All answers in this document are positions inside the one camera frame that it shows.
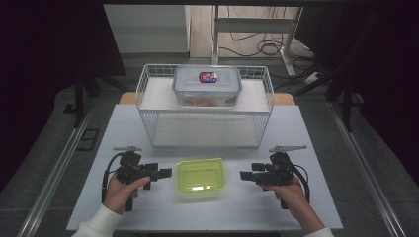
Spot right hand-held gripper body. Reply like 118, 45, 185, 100
260, 144, 309, 210

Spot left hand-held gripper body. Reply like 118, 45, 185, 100
113, 145, 156, 212

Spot green lidded plastic container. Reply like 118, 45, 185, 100
175, 157, 227, 202

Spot white wire shelf rack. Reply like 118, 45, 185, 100
135, 63, 276, 149

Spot clear lidded plastic container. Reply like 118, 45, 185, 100
171, 64, 244, 109

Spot person's right hand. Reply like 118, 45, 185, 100
259, 177, 308, 216

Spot person's left hand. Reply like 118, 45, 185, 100
102, 173, 152, 216

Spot wooden table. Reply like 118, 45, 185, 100
118, 91, 296, 107

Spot black stand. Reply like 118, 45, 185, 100
274, 9, 379, 133
62, 63, 130, 130

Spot white power strip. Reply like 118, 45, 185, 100
302, 71, 321, 85

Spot white cabinet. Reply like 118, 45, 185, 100
103, 4, 192, 59

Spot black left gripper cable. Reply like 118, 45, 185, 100
101, 151, 126, 204

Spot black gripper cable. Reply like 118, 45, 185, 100
290, 163, 311, 205
101, 151, 126, 204

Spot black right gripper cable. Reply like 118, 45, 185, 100
290, 163, 311, 205

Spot metal floor rail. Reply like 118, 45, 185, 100
326, 101, 408, 237
16, 98, 97, 237

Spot black floor cables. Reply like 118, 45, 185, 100
218, 5, 318, 68

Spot white metal desk frame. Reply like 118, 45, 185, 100
211, 4, 304, 77

